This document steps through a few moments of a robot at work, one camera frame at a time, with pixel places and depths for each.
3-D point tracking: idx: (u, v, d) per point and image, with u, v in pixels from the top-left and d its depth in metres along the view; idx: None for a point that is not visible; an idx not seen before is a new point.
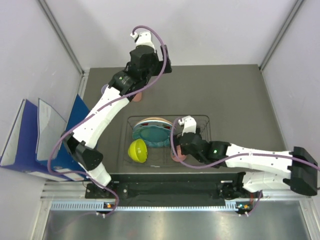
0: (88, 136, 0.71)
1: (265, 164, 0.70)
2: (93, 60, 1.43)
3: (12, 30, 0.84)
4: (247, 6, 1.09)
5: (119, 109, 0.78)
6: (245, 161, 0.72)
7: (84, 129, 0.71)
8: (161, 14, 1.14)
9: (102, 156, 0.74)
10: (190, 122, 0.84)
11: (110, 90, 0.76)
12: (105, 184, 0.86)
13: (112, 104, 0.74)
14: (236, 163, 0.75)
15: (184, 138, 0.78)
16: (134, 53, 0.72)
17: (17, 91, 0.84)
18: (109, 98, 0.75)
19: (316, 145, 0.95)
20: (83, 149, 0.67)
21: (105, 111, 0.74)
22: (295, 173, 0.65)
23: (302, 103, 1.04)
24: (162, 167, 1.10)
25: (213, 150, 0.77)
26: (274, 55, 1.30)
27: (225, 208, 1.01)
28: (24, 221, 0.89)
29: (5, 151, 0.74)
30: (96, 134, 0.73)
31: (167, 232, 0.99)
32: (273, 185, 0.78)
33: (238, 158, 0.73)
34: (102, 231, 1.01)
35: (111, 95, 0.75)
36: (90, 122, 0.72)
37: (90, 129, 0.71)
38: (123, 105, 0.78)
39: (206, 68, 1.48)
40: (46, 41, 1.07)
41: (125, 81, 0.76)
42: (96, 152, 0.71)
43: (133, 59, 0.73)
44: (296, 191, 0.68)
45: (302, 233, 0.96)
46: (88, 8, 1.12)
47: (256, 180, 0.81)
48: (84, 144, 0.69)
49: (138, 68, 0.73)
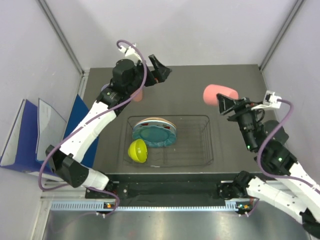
0: (76, 150, 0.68)
1: (316, 202, 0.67)
2: (93, 59, 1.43)
3: (12, 30, 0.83)
4: (247, 6, 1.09)
5: (107, 122, 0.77)
6: (301, 189, 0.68)
7: (72, 142, 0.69)
8: (161, 14, 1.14)
9: (88, 172, 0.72)
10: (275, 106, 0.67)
11: (98, 104, 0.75)
12: (102, 187, 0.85)
13: (101, 117, 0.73)
14: (289, 182, 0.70)
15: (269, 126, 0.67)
16: (115, 70, 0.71)
17: (17, 91, 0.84)
18: (97, 112, 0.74)
19: (316, 146, 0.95)
20: (71, 162, 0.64)
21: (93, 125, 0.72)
22: None
23: (303, 103, 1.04)
24: (162, 167, 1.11)
25: (279, 157, 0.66)
26: (274, 56, 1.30)
27: (225, 208, 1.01)
28: (24, 221, 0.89)
29: (5, 151, 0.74)
30: (83, 148, 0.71)
31: (167, 232, 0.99)
32: (281, 206, 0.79)
33: (298, 183, 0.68)
34: (101, 231, 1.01)
35: (99, 108, 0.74)
36: (77, 136, 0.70)
37: (78, 142, 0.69)
38: (111, 118, 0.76)
39: (206, 68, 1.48)
40: (47, 42, 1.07)
41: (112, 96, 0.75)
42: (82, 167, 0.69)
43: (115, 76, 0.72)
44: (310, 230, 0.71)
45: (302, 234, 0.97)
46: (88, 9, 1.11)
47: (266, 193, 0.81)
48: (72, 157, 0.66)
49: (122, 84, 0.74)
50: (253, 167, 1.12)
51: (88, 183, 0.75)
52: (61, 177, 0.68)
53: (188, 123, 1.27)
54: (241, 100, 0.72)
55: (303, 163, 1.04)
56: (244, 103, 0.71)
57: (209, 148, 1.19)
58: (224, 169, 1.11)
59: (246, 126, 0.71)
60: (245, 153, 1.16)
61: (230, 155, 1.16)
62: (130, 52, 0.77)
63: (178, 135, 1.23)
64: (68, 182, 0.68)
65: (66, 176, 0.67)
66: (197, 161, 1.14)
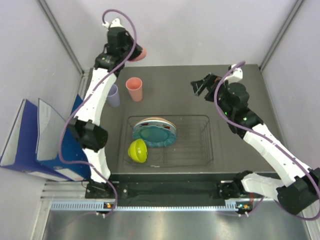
0: (92, 115, 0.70)
1: (277, 160, 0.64)
2: (93, 59, 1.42)
3: (12, 29, 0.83)
4: (247, 6, 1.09)
5: (110, 87, 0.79)
6: (263, 145, 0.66)
7: (86, 110, 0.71)
8: (161, 14, 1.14)
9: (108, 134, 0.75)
10: (238, 74, 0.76)
11: (98, 71, 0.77)
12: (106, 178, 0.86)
13: (104, 82, 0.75)
14: (252, 140, 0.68)
15: (237, 89, 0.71)
16: (108, 34, 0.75)
17: (17, 91, 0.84)
18: (99, 78, 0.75)
19: (316, 145, 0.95)
20: (93, 126, 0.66)
21: (100, 89, 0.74)
22: (297, 183, 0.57)
23: (303, 102, 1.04)
24: (162, 167, 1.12)
25: (243, 118, 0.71)
26: (274, 56, 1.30)
27: (225, 208, 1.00)
28: (24, 221, 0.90)
29: (5, 151, 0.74)
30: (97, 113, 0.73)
31: (167, 232, 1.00)
32: (267, 191, 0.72)
33: (259, 139, 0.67)
34: (102, 231, 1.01)
35: (101, 74, 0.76)
36: (89, 102, 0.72)
37: (92, 108, 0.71)
38: (113, 80, 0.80)
39: (207, 67, 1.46)
40: (47, 41, 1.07)
41: (109, 60, 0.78)
42: (102, 131, 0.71)
43: (110, 40, 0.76)
44: (280, 200, 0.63)
45: (302, 234, 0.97)
46: (88, 8, 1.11)
47: (255, 178, 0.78)
48: (92, 122, 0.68)
49: (117, 47, 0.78)
50: (252, 167, 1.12)
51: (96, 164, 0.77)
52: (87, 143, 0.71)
53: (188, 123, 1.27)
54: (208, 76, 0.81)
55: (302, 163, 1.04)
56: (211, 77, 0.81)
57: (209, 148, 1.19)
58: (225, 169, 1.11)
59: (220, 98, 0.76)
60: (245, 153, 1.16)
61: (229, 155, 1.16)
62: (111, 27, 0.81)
63: (178, 135, 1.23)
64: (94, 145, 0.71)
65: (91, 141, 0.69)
66: (197, 161, 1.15)
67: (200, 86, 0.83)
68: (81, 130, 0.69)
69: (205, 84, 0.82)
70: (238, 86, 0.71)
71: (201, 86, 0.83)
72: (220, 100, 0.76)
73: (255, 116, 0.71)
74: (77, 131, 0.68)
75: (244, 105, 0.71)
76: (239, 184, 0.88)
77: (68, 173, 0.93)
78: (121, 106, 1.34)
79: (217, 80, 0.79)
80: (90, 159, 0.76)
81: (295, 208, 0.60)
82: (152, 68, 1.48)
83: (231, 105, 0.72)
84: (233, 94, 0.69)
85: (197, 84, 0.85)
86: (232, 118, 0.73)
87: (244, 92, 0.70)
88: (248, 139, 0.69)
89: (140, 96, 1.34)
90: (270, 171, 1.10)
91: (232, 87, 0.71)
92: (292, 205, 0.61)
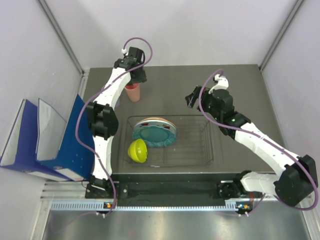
0: (109, 101, 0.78)
1: (267, 152, 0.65)
2: (93, 59, 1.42)
3: (12, 30, 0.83)
4: (247, 7, 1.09)
5: (124, 84, 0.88)
6: (252, 141, 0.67)
7: (105, 96, 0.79)
8: (161, 13, 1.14)
9: (118, 123, 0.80)
10: (224, 83, 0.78)
11: (116, 68, 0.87)
12: (110, 173, 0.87)
13: (122, 76, 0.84)
14: (243, 139, 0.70)
15: (220, 93, 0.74)
16: (129, 48, 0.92)
17: (17, 91, 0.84)
18: (118, 73, 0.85)
19: (316, 145, 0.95)
20: (109, 109, 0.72)
21: (118, 82, 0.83)
22: (288, 171, 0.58)
23: (303, 102, 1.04)
24: (162, 167, 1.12)
25: (232, 119, 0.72)
26: (273, 56, 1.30)
27: (225, 208, 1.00)
28: (24, 221, 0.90)
29: (5, 151, 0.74)
30: (114, 101, 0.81)
31: (167, 233, 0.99)
32: (266, 188, 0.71)
33: (248, 135, 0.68)
34: (102, 231, 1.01)
35: (119, 71, 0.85)
36: (107, 92, 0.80)
37: (109, 96, 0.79)
38: (128, 78, 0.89)
39: (207, 67, 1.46)
40: (47, 41, 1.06)
41: (126, 62, 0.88)
42: (114, 119, 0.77)
43: (130, 51, 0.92)
44: (278, 193, 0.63)
45: (302, 233, 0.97)
46: (89, 8, 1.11)
47: (254, 175, 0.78)
48: (109, 106, 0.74)
49: (135, 57, 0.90)
50: (252, 167, 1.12)
51: (103, 155, 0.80)
52: (99, 129, 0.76)
53: (188, 123, 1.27)
54: (196, 88, 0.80)
55: None
56: (199, 89, 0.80)
57: (209, 148, 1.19)
58: (225, 169, 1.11)
59: (209, 105, 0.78)
60: (245, 152, 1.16)
61: (229, 155, 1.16)
62: (128, 50, 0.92)
63: (179, 135, 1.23)
64: (106, 132, 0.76)
65: (104, 125, 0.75)
66: (197, 161, 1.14)
67: (191, 98, 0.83)
68: (97, 115, 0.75)
69: (195, 96, 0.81)
70: (222, 91, 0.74)
71: (192, 99, 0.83)
72: (210, 107, 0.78)
73: (243, 117, 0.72)
74: (93, 116, 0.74)
75: (231, 107, 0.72)
76: (240, 184, 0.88)
77: (69, 173, 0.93)
78: (121, 106, 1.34)
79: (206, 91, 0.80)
80: (96, 148, 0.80)
81: (293, 199, 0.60)
82: (152, 69, 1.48)
83: (219, 110, 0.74)
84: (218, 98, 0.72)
85: (189, 97, 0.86)
86: (221, 120, 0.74)
87: (228, 95, 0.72)
88: (239, 138, 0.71)
89: (139, 95, 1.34)
90: (270, 171, 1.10)
91: (217, 92, 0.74)
92: (289, 196, 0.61)
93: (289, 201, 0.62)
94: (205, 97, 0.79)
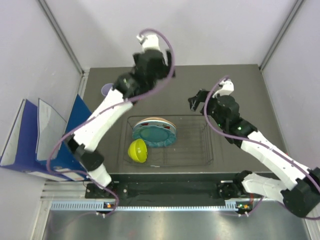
0: (88, 140, 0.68)
1: (276, 165, 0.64)
2: (93, 59, 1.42)
3: (12, 30, 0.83)
4: (247, 6, 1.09)
5: (121, 113, 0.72)
6: (260, 151, 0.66)
7: (85, 131, 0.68)
8: (161, 14, 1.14)
9: (103, 157, 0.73)
10: (228, 88, 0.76)
11: (113, 92, 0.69)
12: (105, 184, 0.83)
13: (115, 107, 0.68)
14: (250, 148, 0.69)
15: (224, 99, 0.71)
16: (139, 55, 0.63)
17: (17, 91, 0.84)
18: (111, 102, 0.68)
19: (316, 145, 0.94)
20: (82, 151, 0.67)
21: (107, 114, 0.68)
22: (300, 185, 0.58)
23: (303, 102, 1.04)
24: (162, 167, 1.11)
25: (238, 127, 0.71)
26: (273, 56, 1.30)
27: (225, 208, 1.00)
28: (24, 221, 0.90)
29: (5, 151, 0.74)
30: (96, 137, 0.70)
31: (167, 233, 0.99)
32: (270, 193, 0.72)
33: (256, 146, 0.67)
34: (102, 231, 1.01)
35: (115, 98, 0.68)
36: (88, 126, 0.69)
37: (90, 132, 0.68)
38: (127, 107, 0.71)
39: (207, 67, 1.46)
40: (47, 42, 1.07)
41: (129, 83, 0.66)
42: (95, 155, 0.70)
43: (138, 62, 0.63)
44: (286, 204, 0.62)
45: (302, 234, 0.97)
46: (89, 8, 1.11)
47: (257, 179, 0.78)
48: (84, 146, 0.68)
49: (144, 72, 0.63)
50: (253, 167, 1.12)
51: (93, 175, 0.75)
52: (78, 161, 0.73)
53: (188, 123, 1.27)
54: (199, 92, 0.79)
55: (302, 163, 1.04)
56: (202, 93, 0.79)
57: (209, 149, 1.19)
58: (225, 169, 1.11)
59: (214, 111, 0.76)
60: (245, 152, 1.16)
61: (230, 155, 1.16)
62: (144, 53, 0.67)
63: (179, 135, 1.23)
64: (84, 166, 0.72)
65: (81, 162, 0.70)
66: (197, 161, 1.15)
67: (194, 102, 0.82)
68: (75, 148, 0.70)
69: (198, 99, 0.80)
70: (228, 98, 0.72)
71: (195, 102, 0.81)
72: (213, 112, 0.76)
73: (249, 125, 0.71)
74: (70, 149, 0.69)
75: (237, 115, 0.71)
76: (240, 184, 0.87)
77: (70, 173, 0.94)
78: None
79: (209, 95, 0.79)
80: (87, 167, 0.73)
81: (302, 211, 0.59)
82: None
83: (224, 118, 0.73)
84: (224, 106, 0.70)
85: (192, 100, 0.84)
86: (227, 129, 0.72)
87: (234, 103, 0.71)
88: (245, 147, 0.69)
89: None
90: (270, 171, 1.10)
91: (222, 98, 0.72)
92: (298, 208, 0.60)
93: (297, 213, 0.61)
94: (210, 102, 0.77)
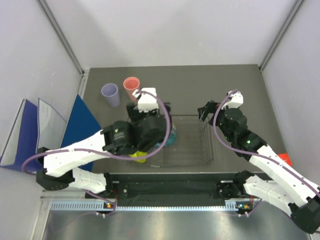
0: (52, 168, 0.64)
1: (286, 182, 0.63)
2: (93, 59, 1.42)
3: (12, 30, 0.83)
4: (247, 7, 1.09)
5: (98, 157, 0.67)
6: (270, 168, 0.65)
7: (55, 158, 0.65)
8: (161, 14, 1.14)
9: (65, 185, 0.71)
10: (237, 100, 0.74)
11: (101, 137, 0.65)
12: (96, 191, 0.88)
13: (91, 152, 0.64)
14: (258, 163, 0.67)
15: (231, 112, 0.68)
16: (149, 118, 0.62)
17: (17, 91, 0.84)
18: (92, 144, 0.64)
19: (316, 146, 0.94)
20: (41, 177, 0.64)
21: (80, 155, 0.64)
22: (311, 206, 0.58)
23: (303, 102, 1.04)
24: (161, 167, 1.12)
25: (247, 140, 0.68)
26: (273, 56, 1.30)
27: (225, 208, 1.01)
28: (24, 221, 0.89)
29: (5, 151, 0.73)
30: (64, 168, 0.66)
31: (166, 232, 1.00)
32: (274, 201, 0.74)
33: (266, 161, 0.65)
34: (102, 231, 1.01)
35: (98, 143, 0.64)
36: (63, 155, 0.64)
37: (58, 162, 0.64)
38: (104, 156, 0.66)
39: (206, 67, 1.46)
40: (47, 42, 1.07)
41: (118, 136, 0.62)
42: (57, 182, 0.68)
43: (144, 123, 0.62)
44: (294, 219, 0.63)
45: (301, 234, 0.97)
46: (89, 8, 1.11)
47: (261, 185, 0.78)
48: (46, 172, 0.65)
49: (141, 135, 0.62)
50: (253, 167, 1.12)
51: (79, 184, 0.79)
52: None
53: (188, 123, 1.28)
54: (207, 103, 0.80)
55: (302, 163, 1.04)
56: (211, 105, 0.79)
57: (209, 149, 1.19)
58: (224, 169, 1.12)
59: (221, 123, 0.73)
60: None
61: (230, 155, 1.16)
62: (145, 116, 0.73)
63: (179, 135, 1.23)
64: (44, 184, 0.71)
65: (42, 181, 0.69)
66: (197, 161, 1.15)
67: (203, 112, 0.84)
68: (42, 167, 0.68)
69: (206, 110, 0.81)
70: (235, 110, 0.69)
71: (204, 112, 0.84)
72: (221, 124, 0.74)
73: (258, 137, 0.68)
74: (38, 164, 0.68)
75: (245, 127, 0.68)
76: (240, 184, 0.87)
77: None
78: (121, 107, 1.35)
79: (218, 106, 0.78)
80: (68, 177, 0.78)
81: (310, 228, 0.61)
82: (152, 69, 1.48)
83: (232, 130, 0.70)
84: (232, 119, 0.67)
85: (201, 110, 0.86)
86: (234, 142, 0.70)
87: (242, 115, 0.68)
88: (254, 161, 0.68)
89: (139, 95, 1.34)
90: None
91: (230, 110, 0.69)
92: (307, 225, 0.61)
93: (305, 228, 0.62)
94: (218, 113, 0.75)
